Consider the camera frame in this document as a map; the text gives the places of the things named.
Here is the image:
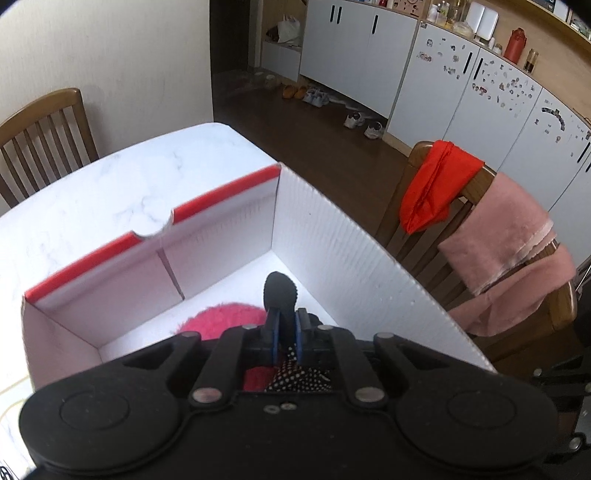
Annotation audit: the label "wooden chair with clothes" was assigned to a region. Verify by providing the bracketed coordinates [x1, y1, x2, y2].
[376, 140, 577, 362]

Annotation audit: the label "white sneakers on floor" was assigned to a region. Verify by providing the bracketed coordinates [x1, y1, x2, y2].
[303, 87, 385, 140]

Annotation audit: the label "red cloth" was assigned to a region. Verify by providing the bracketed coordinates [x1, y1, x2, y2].
[400, 140, 485, 234]
[242, 367, 276, 392]

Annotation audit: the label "pink towel on chair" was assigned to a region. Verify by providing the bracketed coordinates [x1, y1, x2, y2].
[439, 173, 576, 337]

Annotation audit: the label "red cloth on chair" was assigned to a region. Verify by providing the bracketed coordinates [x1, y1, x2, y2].
[400, 140, 485, 234]

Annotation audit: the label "black polka dot item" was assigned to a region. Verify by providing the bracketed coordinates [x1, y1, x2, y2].
[263, 272, 332, 393]

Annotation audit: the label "white canisters on counter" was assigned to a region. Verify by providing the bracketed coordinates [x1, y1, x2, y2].
[465, 1, 499, 42]

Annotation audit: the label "red thermos bottle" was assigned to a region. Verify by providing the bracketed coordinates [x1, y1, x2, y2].
[503, 28, 527, 64]

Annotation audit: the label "white plastic bag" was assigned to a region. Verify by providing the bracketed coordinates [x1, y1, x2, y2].
[277, 15, 301, 44]

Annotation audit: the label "red white cardboard box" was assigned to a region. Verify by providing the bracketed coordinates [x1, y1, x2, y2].
[22, 166, 489, 389]

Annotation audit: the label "white cabinet row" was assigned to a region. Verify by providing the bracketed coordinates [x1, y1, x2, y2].
[260, 0, 591, 227]

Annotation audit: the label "pink fuzzy round plush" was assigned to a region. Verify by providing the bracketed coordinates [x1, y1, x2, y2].
[176, 303, 266, 340]

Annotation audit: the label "brown wooden chair at wall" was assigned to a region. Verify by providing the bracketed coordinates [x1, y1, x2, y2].
[1, 88, 99, 208]

